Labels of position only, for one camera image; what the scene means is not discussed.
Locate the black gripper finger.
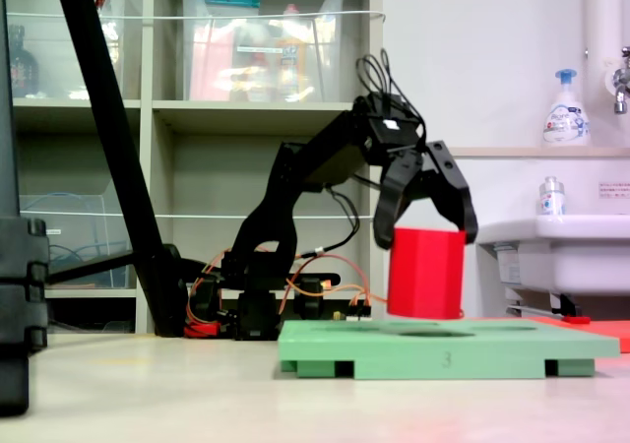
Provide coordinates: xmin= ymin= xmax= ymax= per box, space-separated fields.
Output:
xmin=417 ymin=140 xmax=479 ymax=246
xmin=372 ymin=149 xmax=425 ymax=251

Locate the red octagonal pillar block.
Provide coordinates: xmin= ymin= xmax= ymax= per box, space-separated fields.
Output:
xmin=387 ymin=226 xmax=468 ymax=320

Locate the white sink sticker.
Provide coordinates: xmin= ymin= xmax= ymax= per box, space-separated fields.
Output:
xmin=494 ymin=243 xmax=523 ymax=286

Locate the small clear bottle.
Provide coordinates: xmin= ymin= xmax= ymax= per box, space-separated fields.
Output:
xmin=535 ymin=175 xmax=566 ymax=217

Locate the orange-label bottle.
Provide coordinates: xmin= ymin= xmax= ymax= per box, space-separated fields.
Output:
xmin=276 ymin=3 xmax=310 ymax=100

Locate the white pump soap bottle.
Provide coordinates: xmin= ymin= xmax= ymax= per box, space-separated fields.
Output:
xmin=542 ymin=68 xmax=592 ymax=148

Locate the small circuit board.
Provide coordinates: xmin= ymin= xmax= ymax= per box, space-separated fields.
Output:
xmin=333 ymin=297 xmax=374 ymax=323

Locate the white sink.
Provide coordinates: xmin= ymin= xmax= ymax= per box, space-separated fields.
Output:
xmin=474 ymin=214 xmax=630 ymax=296

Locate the green shape sorter board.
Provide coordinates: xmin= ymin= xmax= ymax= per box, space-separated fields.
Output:
xmin=277 ymin=318 xmax=620 ymax=381

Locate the beige shelf unit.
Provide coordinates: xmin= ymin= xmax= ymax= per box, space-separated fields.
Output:
xmin=0 ymin=0 xmax=385 ymax=336

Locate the clear plastic storage bin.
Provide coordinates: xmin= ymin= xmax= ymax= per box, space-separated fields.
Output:
xmin=7 ymin=0 xmax=127 ymax=100
xmin=180 ymin=0 xmax=346 ymax=103
xmin=19 ymin=179 xmax=137 ymax=289

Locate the metal faucet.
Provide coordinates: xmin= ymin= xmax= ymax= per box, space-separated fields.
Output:
xmin=603 ymin=46 xmax=630 ymax=115

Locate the teal-edged plastic pouch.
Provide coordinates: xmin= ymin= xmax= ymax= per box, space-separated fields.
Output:
xmin=204 ymin=0 xmax=261 ymax=19

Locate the black tripod leg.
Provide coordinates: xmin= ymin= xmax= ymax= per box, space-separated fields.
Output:
xmin=0 ymin=0 xmax=22 ymax=218
xmin=50 ymin=0 xmax=188 ymax=339

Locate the black tripod brace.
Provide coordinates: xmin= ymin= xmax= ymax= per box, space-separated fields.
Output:
xmin=46 ymin=243 xmax=178 ymax=286

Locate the dark glass bottle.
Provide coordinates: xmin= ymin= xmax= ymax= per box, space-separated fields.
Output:
xmin=7 ymin=24 xmax=40 ymax=98

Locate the notched black stack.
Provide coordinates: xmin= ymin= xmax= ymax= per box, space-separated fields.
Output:
xmin=0 ymin=216 xmax=50 ymax=417

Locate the black gripper wire bundle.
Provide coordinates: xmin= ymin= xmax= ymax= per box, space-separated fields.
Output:
xmin=356 ymin=47 xmax=427 ymax=119

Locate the black wire with white connector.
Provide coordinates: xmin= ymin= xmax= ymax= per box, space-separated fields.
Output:
xmin=297 ymin=184 xmax=360 ymax=262

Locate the orange wire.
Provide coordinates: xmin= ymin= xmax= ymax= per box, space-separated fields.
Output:
xmin=283 ymin=253 xmax=390 ymax=322

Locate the pink-text wall notice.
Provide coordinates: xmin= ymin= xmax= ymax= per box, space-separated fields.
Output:
xmin=598 ymin=180 xmax=630 ymax=201

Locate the white wall pipe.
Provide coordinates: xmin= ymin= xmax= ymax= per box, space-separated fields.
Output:
xmin=583 ymin=0 xmax=624 ymax=70

